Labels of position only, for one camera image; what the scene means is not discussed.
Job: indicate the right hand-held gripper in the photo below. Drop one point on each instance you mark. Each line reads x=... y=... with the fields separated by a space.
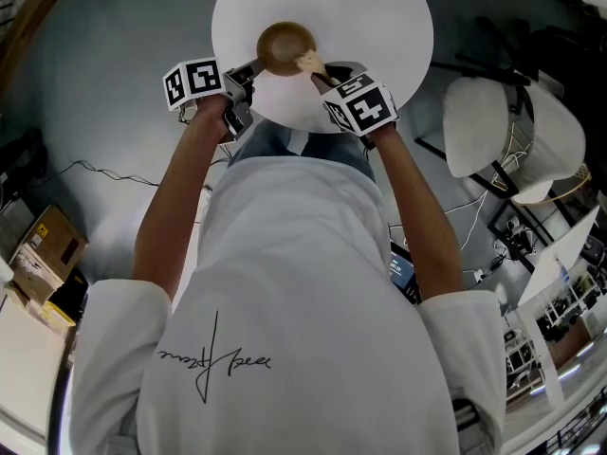
x=370 y=109

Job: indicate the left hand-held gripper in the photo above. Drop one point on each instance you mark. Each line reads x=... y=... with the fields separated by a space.
x=201 y=78

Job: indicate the light wooden spoon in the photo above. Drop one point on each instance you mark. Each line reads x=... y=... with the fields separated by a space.
x=307 y=60

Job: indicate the brown bowl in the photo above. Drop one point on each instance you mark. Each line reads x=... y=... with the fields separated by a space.
x=280 y=45

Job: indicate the person's left forearm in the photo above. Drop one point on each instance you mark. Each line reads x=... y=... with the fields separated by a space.
x=175 y=197

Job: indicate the person's right forearm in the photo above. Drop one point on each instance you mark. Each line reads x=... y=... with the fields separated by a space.
x=417 y=221

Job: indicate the blue jeans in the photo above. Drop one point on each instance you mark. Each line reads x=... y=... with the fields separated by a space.
x=265 y=140

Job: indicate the round white table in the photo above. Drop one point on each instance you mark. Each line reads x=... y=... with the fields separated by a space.
x=351 y=12

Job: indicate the white upholstered chair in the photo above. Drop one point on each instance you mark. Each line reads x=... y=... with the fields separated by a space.
x=474 y=126

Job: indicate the white printed t-shirt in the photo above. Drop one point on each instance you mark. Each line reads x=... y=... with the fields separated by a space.
x=284 y=278

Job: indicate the black device with blue screen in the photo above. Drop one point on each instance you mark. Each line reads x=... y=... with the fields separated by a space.
x=403 y=273

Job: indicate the black mesh office chair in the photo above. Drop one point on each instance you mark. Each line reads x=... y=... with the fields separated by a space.
x=550 y=45

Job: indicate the white and black device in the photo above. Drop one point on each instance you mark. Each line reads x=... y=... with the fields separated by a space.
x=514 y=235

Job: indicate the white power strip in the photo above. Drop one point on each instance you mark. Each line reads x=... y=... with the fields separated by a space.
x=479 y=275

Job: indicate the cardboard box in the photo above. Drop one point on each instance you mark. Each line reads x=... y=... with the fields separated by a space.
x=52 y=240

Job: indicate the black storage bin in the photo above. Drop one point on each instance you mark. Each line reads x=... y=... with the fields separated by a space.
x=68 y=294

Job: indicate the yellow box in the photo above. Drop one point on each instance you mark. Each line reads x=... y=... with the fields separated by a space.
x=57 y=315

